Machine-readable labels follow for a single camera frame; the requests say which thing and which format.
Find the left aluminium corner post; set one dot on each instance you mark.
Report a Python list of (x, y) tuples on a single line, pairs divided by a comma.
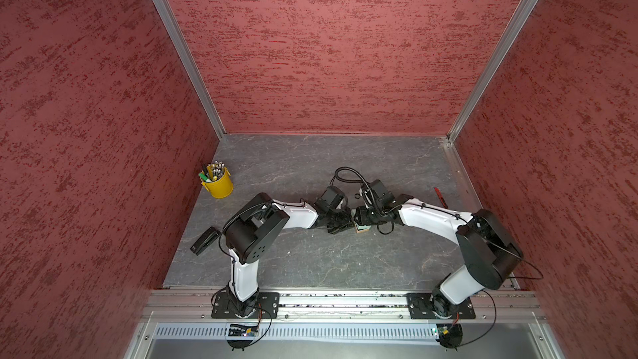
[(171, 25)]

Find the yellow pen cup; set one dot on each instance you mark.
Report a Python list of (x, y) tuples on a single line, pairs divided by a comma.
[(220, 188)]

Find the aluminium corner post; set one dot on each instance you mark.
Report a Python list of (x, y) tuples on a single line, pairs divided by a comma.
[(514, 27), (171, 25)]

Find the front aluminium rail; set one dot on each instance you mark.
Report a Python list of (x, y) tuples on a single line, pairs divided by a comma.
[(316, 305)]

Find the red marker pen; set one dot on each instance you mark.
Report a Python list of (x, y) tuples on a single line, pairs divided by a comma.
[(441, 198)]

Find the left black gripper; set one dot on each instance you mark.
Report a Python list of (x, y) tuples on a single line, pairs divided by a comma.
[(347, 221)]

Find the pens in cup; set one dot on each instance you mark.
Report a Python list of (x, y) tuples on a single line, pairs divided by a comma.
[(212, 172)]

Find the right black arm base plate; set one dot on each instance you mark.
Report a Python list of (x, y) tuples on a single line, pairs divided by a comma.
[(425, 306)]

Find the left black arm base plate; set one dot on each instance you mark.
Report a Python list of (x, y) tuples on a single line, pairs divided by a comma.
[(261, 305)]

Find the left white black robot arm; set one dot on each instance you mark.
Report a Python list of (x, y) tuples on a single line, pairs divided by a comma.
[(250, 233)]

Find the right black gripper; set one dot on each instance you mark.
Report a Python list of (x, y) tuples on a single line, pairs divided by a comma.
[(360, 213)]

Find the right aluminium corner post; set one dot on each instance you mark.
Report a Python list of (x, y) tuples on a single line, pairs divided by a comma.
[(514, 27)]

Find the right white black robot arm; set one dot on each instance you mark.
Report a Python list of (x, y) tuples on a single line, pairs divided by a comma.
[(489, 251)]

